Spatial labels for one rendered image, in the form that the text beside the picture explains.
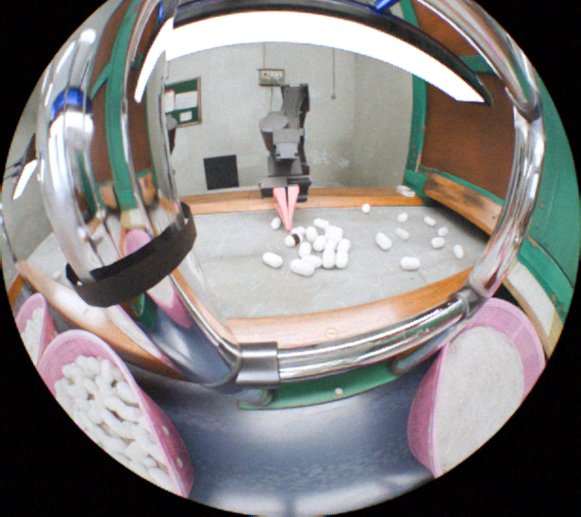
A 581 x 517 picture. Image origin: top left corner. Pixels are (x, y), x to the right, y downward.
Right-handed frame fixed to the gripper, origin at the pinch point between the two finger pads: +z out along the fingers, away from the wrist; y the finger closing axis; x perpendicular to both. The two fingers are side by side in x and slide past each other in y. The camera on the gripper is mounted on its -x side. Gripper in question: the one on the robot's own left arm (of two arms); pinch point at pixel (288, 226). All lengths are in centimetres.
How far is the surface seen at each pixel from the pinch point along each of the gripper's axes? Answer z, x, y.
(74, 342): 20.0, -17.2, -30.9
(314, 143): -163, 130, 58
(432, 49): -9.0, -30.3, 14.7
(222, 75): -218, 52, -59
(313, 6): -9.0, -30.1, 0.9
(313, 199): -10.4, 9.1, 8.2
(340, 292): 12.2, -8.2, 5.0
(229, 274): 8.4, -4.9, -9.6
